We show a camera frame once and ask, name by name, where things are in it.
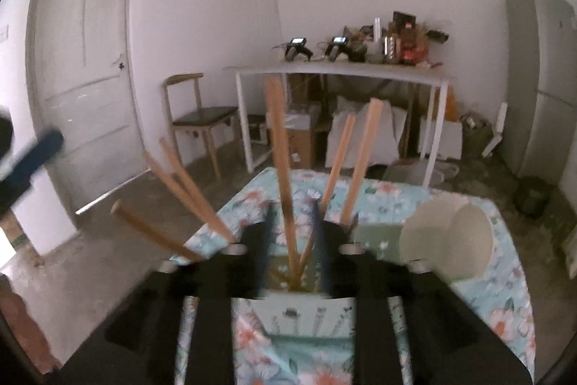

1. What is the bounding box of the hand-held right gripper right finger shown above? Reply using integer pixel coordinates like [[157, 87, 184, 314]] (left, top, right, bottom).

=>
[[309, 198, 535, 385]]

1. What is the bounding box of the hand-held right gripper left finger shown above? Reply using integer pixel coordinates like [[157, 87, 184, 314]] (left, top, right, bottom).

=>
[[58, 202, 280, 385]]

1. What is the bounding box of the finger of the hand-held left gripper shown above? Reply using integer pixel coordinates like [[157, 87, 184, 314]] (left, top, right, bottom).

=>
[[0, 129, 65, 214]]

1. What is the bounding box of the mint green utensil holder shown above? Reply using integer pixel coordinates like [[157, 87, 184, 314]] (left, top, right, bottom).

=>
[[232, 198, 411, 341]]

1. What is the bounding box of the brown cardboard box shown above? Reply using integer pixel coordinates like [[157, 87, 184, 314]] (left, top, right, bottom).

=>
[[279, 110, 323, 169]]

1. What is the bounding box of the white panel door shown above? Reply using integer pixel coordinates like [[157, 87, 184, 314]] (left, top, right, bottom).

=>
[[27, 0, 151, 205]]

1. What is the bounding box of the white sack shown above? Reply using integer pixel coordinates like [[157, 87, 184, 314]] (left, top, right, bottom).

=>
[[327, 96, 406, 165]]

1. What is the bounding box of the wooden chair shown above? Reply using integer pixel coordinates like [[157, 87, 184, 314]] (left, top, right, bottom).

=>
[[162, 73, 246, 180]]

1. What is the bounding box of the white box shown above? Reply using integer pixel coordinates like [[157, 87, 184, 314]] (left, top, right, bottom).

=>
[[417, 114, 465, 160]]

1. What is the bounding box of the white table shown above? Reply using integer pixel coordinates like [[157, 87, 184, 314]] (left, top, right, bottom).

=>
[[223, 62, 456, 187]]

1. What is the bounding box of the floral blue blanket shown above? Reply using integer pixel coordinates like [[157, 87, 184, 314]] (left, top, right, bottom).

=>
[[173, 166, 537, 385]]

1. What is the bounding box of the metal canister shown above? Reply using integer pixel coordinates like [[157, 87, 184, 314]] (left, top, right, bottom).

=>
[[383, 34, 403, 65]]

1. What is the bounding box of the dark bucket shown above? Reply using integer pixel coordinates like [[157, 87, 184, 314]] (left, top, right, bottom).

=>
[[514, 175, 553, 219]]

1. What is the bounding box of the cooking oil bottle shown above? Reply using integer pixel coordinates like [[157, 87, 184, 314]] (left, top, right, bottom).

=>
[[400, 22, 418, 65]]

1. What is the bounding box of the dark carton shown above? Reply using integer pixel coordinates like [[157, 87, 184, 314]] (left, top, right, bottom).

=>
[[392, 10, 418, 29]]

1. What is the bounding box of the grey refrigerator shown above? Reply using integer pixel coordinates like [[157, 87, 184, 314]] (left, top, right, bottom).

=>
[[498, 0, 577, 187]]

